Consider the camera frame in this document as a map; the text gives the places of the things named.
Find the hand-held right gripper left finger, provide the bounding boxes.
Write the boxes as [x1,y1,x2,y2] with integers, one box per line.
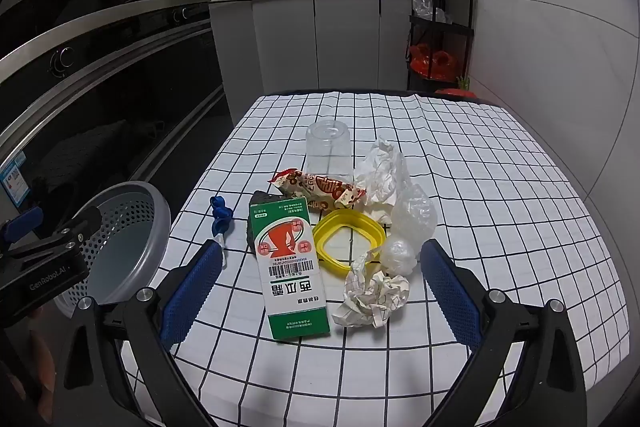
[65,239,226,427]

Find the blue plastic piece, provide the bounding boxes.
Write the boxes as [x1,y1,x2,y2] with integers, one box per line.
[209,195,235,269]

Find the grey perforated plastic basket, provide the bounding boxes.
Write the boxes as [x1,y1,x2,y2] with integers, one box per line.
[55,181,172,320]

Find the grey kitchen cabinets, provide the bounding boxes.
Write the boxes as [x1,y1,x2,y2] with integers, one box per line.
[210,0,416,122]

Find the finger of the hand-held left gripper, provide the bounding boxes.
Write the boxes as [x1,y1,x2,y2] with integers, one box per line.
[7,206,104,259]
[0,206,44,254]

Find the black shelf rack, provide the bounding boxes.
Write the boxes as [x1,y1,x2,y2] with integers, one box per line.
[406,0,478,92]

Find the white black-checked tablecloth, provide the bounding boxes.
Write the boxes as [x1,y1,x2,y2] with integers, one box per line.
[117,89,632,427]

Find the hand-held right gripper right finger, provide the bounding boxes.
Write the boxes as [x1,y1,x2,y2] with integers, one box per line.
[419,239,588,427]

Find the red snack wrapper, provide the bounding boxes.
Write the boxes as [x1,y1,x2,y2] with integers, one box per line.
[270,168,367,212]

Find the black built-in oven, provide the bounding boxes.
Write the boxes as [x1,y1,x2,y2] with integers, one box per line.
[0,2,231,228]

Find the yellow plastic lid ring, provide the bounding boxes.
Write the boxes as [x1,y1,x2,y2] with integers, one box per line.
[312,210,387,273]

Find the green and white carton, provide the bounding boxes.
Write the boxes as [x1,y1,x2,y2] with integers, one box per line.
[248,196,332,342]

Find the clear plastic bags on rack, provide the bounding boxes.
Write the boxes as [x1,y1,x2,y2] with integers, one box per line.
[412,0,453,25]

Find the crumpled white tissue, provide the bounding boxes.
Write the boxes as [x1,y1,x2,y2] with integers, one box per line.
[354,136,410,226]

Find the clear plastic wrap ball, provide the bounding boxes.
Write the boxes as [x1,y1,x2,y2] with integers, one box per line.
[380,237,417,276]

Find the grid-lined paper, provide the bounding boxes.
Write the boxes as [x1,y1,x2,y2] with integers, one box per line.
[331,252,411,328]

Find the blue sticker label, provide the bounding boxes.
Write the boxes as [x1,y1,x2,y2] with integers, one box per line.
[0,154,29,208]

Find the red plastic bags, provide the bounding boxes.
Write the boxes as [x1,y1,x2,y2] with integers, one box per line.
[407,43,457,80]

